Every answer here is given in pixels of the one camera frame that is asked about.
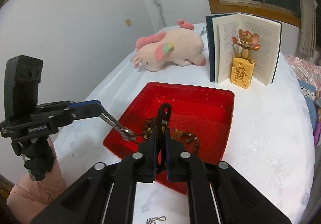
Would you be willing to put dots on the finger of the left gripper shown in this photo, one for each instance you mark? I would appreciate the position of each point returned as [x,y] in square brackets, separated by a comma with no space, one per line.
[84,103]
[86,111]

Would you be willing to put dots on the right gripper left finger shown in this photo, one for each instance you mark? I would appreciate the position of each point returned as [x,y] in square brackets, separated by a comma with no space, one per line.
[138,167]

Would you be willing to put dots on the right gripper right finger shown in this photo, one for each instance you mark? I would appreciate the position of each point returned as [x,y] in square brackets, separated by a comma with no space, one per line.
[183,166]

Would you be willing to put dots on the left forearm pink sleeve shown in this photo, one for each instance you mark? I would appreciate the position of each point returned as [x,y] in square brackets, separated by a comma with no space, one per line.
[28,198]

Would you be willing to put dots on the left hand black glove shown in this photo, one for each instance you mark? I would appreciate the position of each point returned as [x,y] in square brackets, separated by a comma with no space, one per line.
[39,154]

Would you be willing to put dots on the red tin box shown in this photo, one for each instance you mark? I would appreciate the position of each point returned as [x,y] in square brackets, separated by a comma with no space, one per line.
[205,112]

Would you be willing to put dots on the pink unicorn plush toy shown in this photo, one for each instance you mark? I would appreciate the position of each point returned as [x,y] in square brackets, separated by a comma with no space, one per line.
[182,46]

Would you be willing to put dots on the mouse figurine on yellow block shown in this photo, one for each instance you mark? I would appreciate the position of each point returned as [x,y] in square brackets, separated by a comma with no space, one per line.
[243,64]

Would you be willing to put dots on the open standing book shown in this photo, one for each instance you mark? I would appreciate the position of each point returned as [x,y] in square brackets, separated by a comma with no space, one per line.
[221,28]

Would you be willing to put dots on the floral bed quilt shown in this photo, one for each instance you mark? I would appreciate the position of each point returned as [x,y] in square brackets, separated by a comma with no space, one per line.
[308,76]

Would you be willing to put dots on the beige curtain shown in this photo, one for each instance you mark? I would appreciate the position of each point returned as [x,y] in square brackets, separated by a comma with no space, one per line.
[307,40]

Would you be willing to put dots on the yellow wall sticker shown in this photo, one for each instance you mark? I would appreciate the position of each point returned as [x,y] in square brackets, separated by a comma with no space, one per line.
[128,22]

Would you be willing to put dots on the wall shower fixture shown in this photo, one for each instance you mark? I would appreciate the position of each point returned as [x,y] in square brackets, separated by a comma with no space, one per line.
[161,19]

